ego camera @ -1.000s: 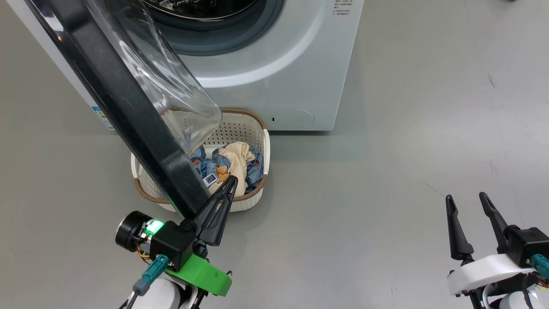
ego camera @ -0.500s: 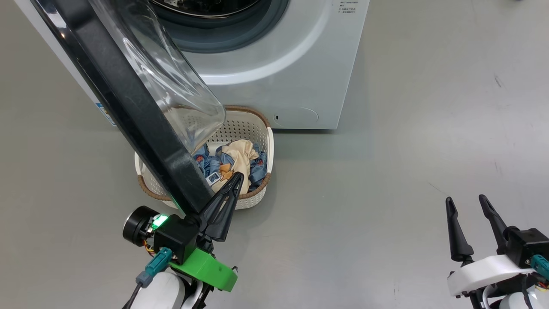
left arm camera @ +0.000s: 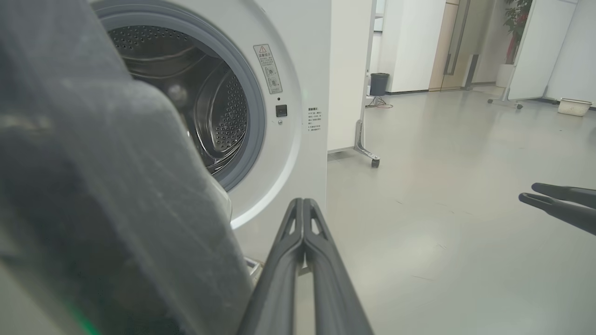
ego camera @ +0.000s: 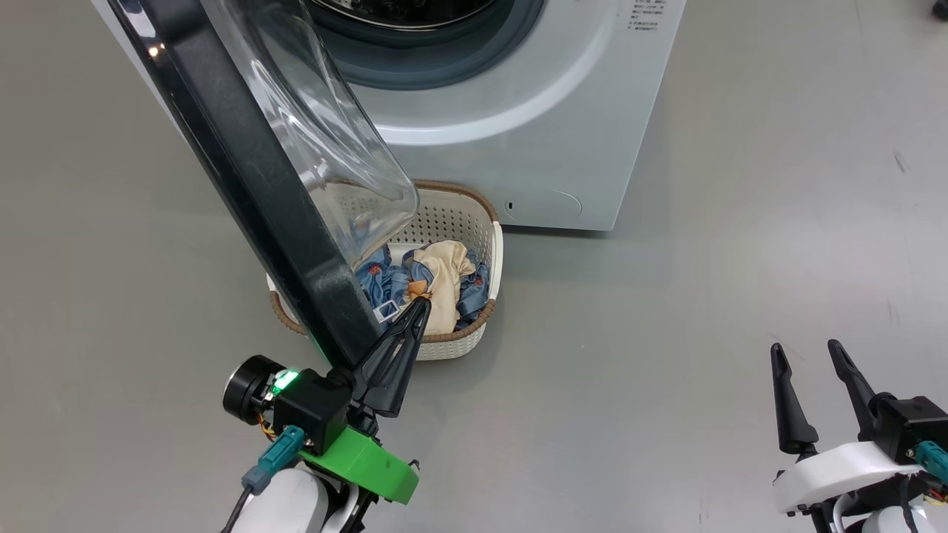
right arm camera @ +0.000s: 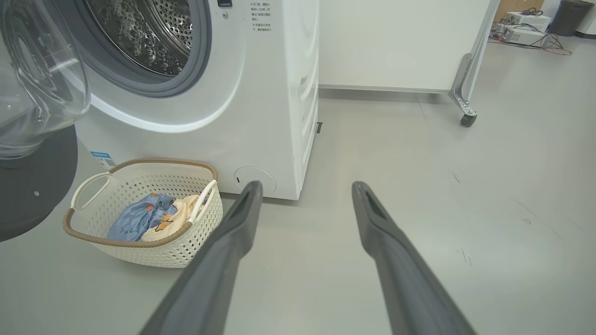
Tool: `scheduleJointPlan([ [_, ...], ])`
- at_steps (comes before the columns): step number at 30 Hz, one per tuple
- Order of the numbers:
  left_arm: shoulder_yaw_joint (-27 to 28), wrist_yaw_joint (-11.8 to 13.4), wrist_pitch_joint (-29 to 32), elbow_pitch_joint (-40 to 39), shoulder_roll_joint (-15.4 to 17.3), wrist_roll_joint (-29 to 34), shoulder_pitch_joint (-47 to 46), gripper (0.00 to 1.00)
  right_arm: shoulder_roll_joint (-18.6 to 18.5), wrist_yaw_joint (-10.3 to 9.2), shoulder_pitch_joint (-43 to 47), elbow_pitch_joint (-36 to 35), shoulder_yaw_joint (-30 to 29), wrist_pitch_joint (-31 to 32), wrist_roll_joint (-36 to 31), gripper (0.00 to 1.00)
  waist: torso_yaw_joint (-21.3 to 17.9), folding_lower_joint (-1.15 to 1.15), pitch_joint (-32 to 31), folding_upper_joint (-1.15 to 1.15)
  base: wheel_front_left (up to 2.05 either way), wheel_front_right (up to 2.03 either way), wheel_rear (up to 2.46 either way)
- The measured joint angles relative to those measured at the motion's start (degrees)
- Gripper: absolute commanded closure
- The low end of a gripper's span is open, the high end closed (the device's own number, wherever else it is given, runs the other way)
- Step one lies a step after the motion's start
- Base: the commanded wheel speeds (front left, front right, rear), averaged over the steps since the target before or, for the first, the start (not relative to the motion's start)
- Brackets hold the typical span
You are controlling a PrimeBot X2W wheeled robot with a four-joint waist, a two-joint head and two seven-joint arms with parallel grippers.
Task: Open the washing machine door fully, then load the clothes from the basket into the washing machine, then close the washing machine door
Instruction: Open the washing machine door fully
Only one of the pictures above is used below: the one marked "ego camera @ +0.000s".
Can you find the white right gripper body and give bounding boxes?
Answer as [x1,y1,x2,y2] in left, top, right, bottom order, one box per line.
[772,442,927,515]

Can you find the stainless steel washing machine drum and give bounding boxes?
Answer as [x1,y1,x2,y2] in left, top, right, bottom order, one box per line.
[310,0,498,32]

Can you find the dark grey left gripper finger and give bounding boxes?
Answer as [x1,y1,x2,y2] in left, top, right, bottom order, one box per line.
[354,298,429,393]
[368,302,432,417]

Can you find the cream and blue garment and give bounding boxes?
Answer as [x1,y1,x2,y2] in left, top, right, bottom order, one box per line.
[393,241,493,335]

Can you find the washing machine door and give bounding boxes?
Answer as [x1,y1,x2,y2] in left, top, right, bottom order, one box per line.
[107,0,421,371]

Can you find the white washing machine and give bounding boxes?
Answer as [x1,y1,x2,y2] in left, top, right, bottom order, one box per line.
[89,0,688,232]

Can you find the right camera cable teal plug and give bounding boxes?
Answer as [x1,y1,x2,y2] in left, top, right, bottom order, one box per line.
[913,440,948,482]

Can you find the black round left gripper motor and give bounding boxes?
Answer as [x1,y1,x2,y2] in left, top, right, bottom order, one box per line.
[222,355,290,425]

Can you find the cream perforated laundry basket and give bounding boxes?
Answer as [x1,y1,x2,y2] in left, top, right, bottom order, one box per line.
[267,180,504,362]

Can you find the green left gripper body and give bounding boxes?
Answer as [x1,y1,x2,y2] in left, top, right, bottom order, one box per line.
[300,403,421,507]

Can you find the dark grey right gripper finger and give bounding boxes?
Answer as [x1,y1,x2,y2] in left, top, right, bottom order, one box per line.
[827,339,886,441]
[770,343,819,455]

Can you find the black text warning label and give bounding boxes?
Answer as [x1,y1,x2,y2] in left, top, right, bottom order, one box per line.
[632,0,665,34]

